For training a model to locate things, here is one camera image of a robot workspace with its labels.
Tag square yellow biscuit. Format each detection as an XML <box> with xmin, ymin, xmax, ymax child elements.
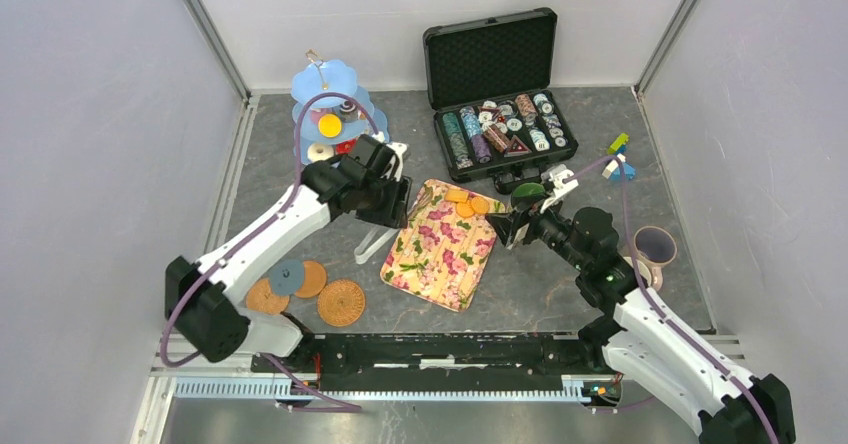
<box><xmin>444</xmin><ymin>189</ymin><xmax>470</xmax><ymax>204</ymax></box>

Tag floral rectangular tray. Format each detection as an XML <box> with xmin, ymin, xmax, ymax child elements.
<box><xmin>379</xmin><ymin>179</ymin><xmax>506</xmax><ymax>312</ymax></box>

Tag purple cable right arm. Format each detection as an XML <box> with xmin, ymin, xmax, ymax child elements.
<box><xmin>563</xmin><ymin>154</ymin><xmax>783</xmax><ymax>444</ymax></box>

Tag round orange biscuit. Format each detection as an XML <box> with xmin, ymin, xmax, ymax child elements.
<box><xmin>468</xmin><ymin>195</ymin><xmax>490</xmax><ymax>214</ymax></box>
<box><xmin>456</xmin><ymin>201</ymin><xmax>475</xmax><ymax>218</ymax></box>

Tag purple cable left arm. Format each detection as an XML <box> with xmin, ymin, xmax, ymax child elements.
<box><xmin>158</xmin><ymin>92</ymin><xmax>389</xmax><ymax>414</ymax></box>

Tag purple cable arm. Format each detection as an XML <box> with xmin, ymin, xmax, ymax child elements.
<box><xmin>158</xmin><ymin>92</ymin><xmax>389</xmax><ymax>414</ymax></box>
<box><xmin>563</xmin><ymin>154</ymin><xmax>783</xmax><ymax>444</ymax></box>

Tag colourful toy block stack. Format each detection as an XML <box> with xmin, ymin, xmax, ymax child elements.
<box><xmin>602</xmin><ymin>133</ymin><xmax>636</xmax><ymax>181</ymax></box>

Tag red glazed donut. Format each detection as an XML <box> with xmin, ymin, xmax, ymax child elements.
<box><xmin>335</xmin><ymin>139</ymin><xmax>357</xmax><ymax>155</ymax></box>

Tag blue three-tier cake stand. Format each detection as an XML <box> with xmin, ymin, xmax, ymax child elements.
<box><xmin>291</xmin><ymin>50</ymin><xmax>390</xmax><ymax>165</ymax></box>

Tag black poker chip case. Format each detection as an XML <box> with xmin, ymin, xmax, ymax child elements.
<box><xmin>422</xmin><ymin>7</ymin><xmax>579</xmax><ymax>194</ymax></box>

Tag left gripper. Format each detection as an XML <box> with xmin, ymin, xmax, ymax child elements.
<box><xmin>356</xmin><ymin>171</ymin><xmax>413</xmax><ymax>229</ymax></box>

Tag silver serving tongs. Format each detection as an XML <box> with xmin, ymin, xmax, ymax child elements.
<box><xmin>354</xmin><ymin>226</ymin><xmax>398</xmax><ymax>265</ymax></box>

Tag green-inside floral mug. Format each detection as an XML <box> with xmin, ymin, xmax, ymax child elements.
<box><xmin>509</xmin><ymin>182</ymin><xmax>547</xmax><ymax>208</ymax></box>

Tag beige mug purple inside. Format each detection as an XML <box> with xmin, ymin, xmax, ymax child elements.
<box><xmin>632</xmin><ymin>226</ymin><xmax>678</xmax><ymax>291</ymax></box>

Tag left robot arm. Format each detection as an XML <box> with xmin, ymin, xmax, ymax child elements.
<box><xmin>159</xmin><ymin>135</ymin><xmax>411</xmax><ymax>372</ymax></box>

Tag woven rattan coaster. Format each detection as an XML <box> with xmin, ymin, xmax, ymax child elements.
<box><xmin>316</xmin><ymin>279</ymin><xmax>366</xmax><ymax>327</ymax></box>

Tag cork coaster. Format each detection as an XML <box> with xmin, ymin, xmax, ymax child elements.
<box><xmin>294</xmin><ymin>260</ymin><xmax>328</xmax><ymax>299</ymax></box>

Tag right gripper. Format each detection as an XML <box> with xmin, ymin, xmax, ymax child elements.
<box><xmin>484</xmin><ymin>191</ymin><xmax>588</xmax><ymax>272</ymax></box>

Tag chocolate swirl cake roll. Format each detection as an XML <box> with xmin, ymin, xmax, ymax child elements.
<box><xmin>337</xmin><ymin>100</ymin><xmax>362</xmax><ymax>122</ymax></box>

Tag white glazed donut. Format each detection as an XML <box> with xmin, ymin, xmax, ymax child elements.
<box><xmin>307</xmin><ymin>142</ymin><xmax>336</xmax><ymax>163</ymax></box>

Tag blue smiley coaster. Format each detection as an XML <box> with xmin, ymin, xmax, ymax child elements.
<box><xmin>268</xmin><ymin>259</ymin><xmax>306</xmax><ymax>297</ymax></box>

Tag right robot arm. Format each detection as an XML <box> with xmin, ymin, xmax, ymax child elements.
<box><xmin>485</xmin><ymin>166</ymin><xmax>797</xmax><ymax>443</ymax></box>

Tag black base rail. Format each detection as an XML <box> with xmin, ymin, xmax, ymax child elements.
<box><xmin>277</xmin><ymin>332</ymin><xmax>613</xmax><ymax>376</ymax></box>

